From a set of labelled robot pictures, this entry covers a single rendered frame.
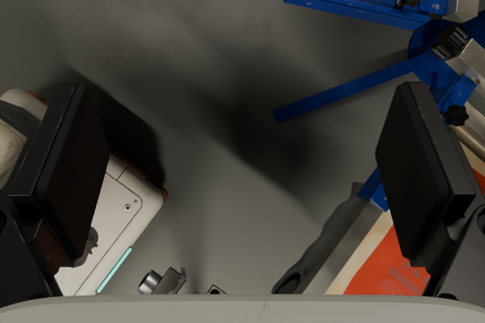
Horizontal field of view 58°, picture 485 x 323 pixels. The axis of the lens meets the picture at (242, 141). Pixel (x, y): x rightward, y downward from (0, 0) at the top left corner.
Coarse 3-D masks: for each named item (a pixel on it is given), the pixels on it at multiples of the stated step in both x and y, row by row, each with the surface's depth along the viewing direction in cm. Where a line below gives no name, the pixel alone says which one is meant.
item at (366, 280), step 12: (480, 180) 98; (384, 240) 93; (396, 240) 94; (372, 252) 93; (384, 252) 93; (396, 252) 94; (372, 264) 93; (384, 264) 93; (360, 276) 92; (372, 276) 93; (384, 276) 93; (348, 288) 92; (360, 288) 92; (372, 288) 92
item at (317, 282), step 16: (464, 128) 96; (480, 128) 94; (480, 144) 98; (368, 208) 89; (352, 224) 89; (368, 224) 89; (336, 240) 90; (352, 240) 88; (320, 256) 91; (336, 256) 88; (320, 272) 87; (336, 272) 88; (304, 288) 87; (320, 288) 87
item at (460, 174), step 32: (416, 96) 11; (384, 128) 13; (416, 128) 11; (448, 128) 12; (384, 160) 13; (416, 160) 11; (448, 160) 10; (416, 192) 11; (448, 192) 9; (480, 192) 10; (416, 224) 11; (448, 224) 10; (416, 256) 11; (448, 256) 10
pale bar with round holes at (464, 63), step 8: (472, 40) 89; (464, 48) 89; (472, 48) 89; (480, 48) 89; (448, 56) 93; (456, 56) 89; (464, 56) 89; (472, 56) 89; (480, 56) 89; (448, 64) 93; (456, 64) 91; (464, 64) 90; (472, 64) 89; (480, 64) 89; (456, 72) 94; (464, 72) 92; (472, 72) 90; (480, 72) 89; (472, 80) 93; (480, 80) 90; (480, 88) 93
